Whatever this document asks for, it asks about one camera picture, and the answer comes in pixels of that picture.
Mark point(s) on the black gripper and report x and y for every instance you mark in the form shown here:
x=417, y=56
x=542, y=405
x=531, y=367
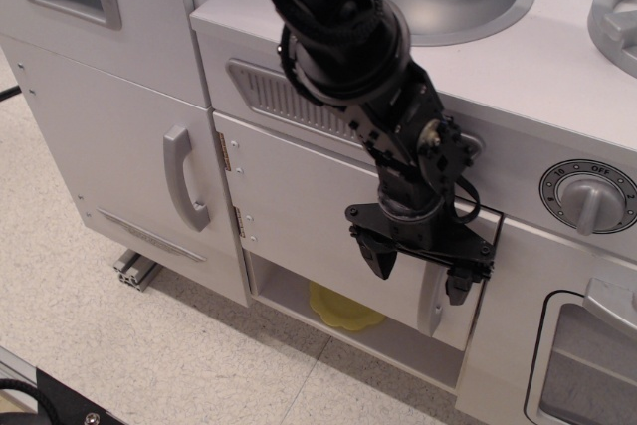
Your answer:
x=438, y=237

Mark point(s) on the silver cabinet door handle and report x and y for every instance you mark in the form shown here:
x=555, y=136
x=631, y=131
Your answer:
x=431, y=299

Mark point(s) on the white cabinet door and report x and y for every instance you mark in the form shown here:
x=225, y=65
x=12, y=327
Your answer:
x=293, y=200

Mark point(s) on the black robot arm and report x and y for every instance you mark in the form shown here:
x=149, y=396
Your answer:
x=353, y=58

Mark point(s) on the white toy kitchen cabinet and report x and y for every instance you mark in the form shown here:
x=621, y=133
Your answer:
x=537, y=94

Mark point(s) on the yellow toy plate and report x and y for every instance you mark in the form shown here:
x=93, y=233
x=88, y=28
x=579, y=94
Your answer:
x=338, y=311

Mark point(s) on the silver timer knob dial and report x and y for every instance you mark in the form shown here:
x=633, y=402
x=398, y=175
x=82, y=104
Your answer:
x=589, y=196

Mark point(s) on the toy oven door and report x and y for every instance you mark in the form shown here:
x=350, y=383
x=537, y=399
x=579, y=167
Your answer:
x=583, y=369

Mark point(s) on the silver vent grille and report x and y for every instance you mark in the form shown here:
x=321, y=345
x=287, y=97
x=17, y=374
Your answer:
x=266, y=99

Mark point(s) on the silver fridge emblem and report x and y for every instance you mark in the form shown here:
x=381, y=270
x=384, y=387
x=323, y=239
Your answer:
x=152, y=238

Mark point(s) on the aluminium extrusion bar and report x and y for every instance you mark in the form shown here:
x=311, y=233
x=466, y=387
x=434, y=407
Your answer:
x=135, y=270

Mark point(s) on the white fridge door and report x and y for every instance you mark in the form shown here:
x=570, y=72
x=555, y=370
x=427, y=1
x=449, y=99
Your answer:
x=105, y=134

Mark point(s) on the silver toy faucet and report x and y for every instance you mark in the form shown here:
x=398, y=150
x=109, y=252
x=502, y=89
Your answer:
x=613, y=33

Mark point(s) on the silver oven door handle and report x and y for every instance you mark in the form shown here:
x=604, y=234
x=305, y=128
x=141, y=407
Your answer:
x=614, y=303

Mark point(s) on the silver fridge door handle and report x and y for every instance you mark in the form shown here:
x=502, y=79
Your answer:
x=176, y=149

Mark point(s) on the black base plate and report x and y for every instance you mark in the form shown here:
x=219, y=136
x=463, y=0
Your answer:
x=71, y=406

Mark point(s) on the aluminium frame rail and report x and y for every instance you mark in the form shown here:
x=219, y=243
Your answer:
x=14, y=367

